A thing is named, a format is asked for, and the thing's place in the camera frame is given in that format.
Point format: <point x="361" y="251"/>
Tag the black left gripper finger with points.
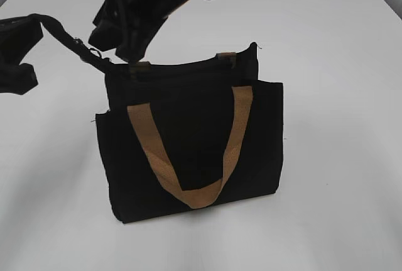
<point x="18" y="36"/>
<point x="17" y="79"/>

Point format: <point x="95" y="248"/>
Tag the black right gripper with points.
<point x="128" y="26"/>

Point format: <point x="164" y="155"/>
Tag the black canvas tote bag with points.
<point x="134" y="191"/>

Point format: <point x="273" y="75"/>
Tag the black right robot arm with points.
<point x="128" y="26"/>

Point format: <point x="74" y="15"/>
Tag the tan rear bag handle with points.
<point x="147" y="71"/>

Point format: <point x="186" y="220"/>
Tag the tan bag handle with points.
<point x="193" y="144"/>
<point x="147" y="71"/>

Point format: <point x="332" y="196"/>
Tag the tan front bag handle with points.
<point x="193" y="144"/>

